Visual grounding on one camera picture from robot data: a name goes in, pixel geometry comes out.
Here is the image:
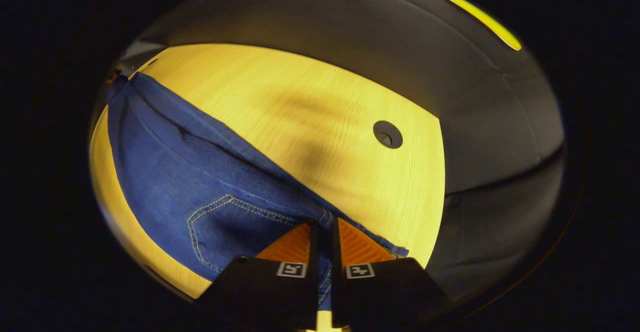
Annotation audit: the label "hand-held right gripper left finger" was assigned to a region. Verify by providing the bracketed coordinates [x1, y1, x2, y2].
[195, 218, 320, 332]

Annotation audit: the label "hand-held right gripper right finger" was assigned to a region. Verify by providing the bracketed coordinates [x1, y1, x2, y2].
[330, 217, 453, 332]

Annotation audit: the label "blue denim jeans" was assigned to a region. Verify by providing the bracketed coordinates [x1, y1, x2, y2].
[106, 72, 410, 312]

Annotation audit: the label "black backdrop cloth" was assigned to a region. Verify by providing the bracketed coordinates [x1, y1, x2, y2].
[117, 0, 566, 303]

